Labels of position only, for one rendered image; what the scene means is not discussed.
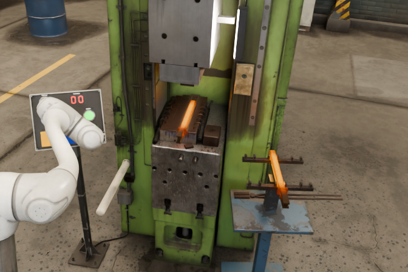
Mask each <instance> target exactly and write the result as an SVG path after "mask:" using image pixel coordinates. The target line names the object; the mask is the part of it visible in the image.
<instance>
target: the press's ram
mask: <svg viewBox="0 0 408 272"><path fill-rule="evenodd" d="M222 4H223V0H148V16H149V62H152V63H162V62H163V60H165V64H174V65H180V66H191V67H194V65H195V63H197V67H202V68H208V69H209V68H210V67H211V63H212V61H213V58H214V55H215V52H216V50H217V46H218V44H219V41H220V29H221V23H226V24H234V22H235V16H228V15H222Z"/></svg>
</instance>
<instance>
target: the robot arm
mask: <svg viewBox="0 0 408 272"><path fill-rule="evenodd" d="M37 113H38V115H39V117H40V118H41V119H42V121H43V123H44V126H45V130H46V134H47V137H48V139H49V141H50V144H51V146H52V149H53V151H54V153H55V155H56V158H57V160H58V164H59V166H57V167H56V168H54V169H52V170H50V171H49V172H48V173H45V172H44V173H33V174H23V173H15V172H0V272H18V266H17V258H16V245H15V231H16V229H17V228H18V225H19V221H29V222H32V223H37V224H43V223H48V222H51V221H53V220H54V219H56V218H57V217H59V216H60V215H61V214H62V213H63V212H64V211H65V210H66V208H67V207H68V206H69V204H70V202H71V201H72V199H73V197H74V195H75V190H76V188H77V179H78V173H79V165H78V160H77V157H76V155H75V153H74V151H73V149H72V148H71V146H70V144H69V142H68V141H67V138H66V137H65V135H66V136H68V137H69V138H70V139H72V140H73V141H74V142H75V143H76V144H77V145H78V146H81V147H82V148H83V149H85V150H88V151H92V150H95V149H97V148H99V147H100V146H101V145H102V143H103V140H104V137H105V131H103V132H102V130H101V129H100V128H98V127H97V126H96V125H95V124H93V123H91V122H90V121H88V120H87V119H85V118H84V117H82V116H81V115H80V114H79V113H78V112H77V111H76V110H75V109H73V108H72V107H70V106H69V105H67V104H66V103H64V102H63V101H61V100H59V99H57V98H53V97H47V98H44V99H43V100H41V101H40V102H39V104H38V105H37Z"/></svg>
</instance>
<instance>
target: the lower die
mask: <svg viewBox="0 0 408 272"><path fill-rule="evenodd" d="M192 96H197V101H196V102H195V106H194V108H193V111H192V114H191V117H190V119H189V122H188V125H187V128H186V135H184V137H183V140H182V143H187V144H190V143H192V144H193V145H196V143H197V135H198V133H199V128H198V127H200V123H202V121H201V119H203V116H202V115H199V116H197V115H198V114H203V115H204V112H203V111H200V113H199V110H204V111H205V108H204V107H201V104H202V103H206V104H207V101H208V97H200V95H193V94H191V95H183V96H178V95H176V96H175V97H176V98H177V100H175V98H174V101H175V103H174V102H173V103H172V104H173V105H174V107H173V108H172V105H171V109H172V111H171V109H169V112H170V115H169V113H168V114H167V116H168V119H167V117H166V118H165V120H166V123H165V120H164V122H163V124H162V126H161V128H160V140H163V141H172V142H177V137H176V136H177V129H178V128H180V126H181V124H182V121H183V119H184V116H185V114H186V111H187V108H188V106H189V103H190V101H191V98H192ZM206 104H202V106H205V107H206ZM200 107H201V109H200ZM196 118H201V119H197V120H196ZM197 121H198V122H200V123H196V124H194V123H195V122H197ZM194 126H198V127H195V128H194V129H193V127H194ZM174 140H176V141H174Z"/></svg>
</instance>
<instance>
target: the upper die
mask: <svg viewBox="0 0 408 272"><path fill-rule="evenodd" d="M204 70H205V68H202V67H197V63H195V65H194V67H191V66H180V65H174V64H165V59H164V60H163V62H162V63H159V81H165V82H172V83H182V84H193V85H199V83H200V80H201V78H202V75H203V73H204Z"/></svg>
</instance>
